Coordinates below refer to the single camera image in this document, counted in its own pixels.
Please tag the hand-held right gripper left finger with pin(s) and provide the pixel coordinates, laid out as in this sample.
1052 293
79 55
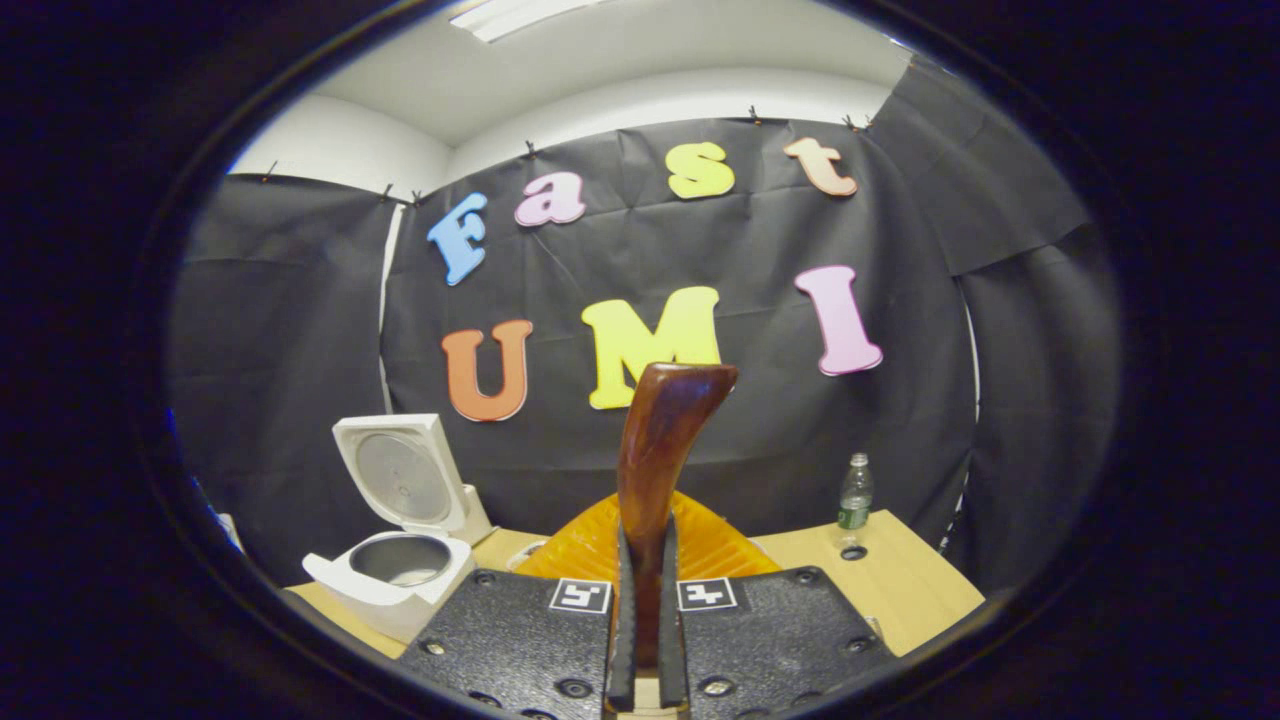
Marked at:
622 640

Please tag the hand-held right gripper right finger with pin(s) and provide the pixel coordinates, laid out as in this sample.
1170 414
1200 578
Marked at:
672 640

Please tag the brown wooden spoon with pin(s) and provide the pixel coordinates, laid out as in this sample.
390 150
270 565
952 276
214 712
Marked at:
655 440

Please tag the white rice cooker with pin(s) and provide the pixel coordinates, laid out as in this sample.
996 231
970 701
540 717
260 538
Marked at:
395 605

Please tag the white divided condiment tray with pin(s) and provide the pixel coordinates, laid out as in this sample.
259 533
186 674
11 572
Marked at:
522 555

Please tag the green label water bottle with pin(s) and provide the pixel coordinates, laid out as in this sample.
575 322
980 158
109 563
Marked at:
855 500

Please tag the metal inner pot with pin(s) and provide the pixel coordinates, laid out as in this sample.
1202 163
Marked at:
400 562

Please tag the long ceiling light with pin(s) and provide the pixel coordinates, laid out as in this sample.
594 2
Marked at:
500 18

